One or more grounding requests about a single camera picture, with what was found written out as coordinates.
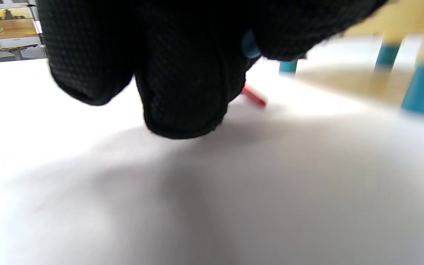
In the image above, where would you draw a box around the person's left hand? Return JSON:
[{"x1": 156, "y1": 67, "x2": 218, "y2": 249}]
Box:
[{"x1": 35, "y1": 0, "x2": 389, "y2": 139}]

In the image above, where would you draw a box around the blue toy nail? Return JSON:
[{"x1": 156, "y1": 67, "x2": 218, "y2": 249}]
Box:
[{"x1": 241, "y1": 30, "x2": 262, "y2": 59}]

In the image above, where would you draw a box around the red toy nail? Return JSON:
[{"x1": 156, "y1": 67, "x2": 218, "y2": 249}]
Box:
[{"x1": 241, "y1": 85, "x2": 268, "y2": 109}]

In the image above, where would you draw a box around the kitchen scene backdrop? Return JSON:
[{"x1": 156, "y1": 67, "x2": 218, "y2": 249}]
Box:
[{"x1": 0, "y1": 0, "x2": 45, "y2": 52}]

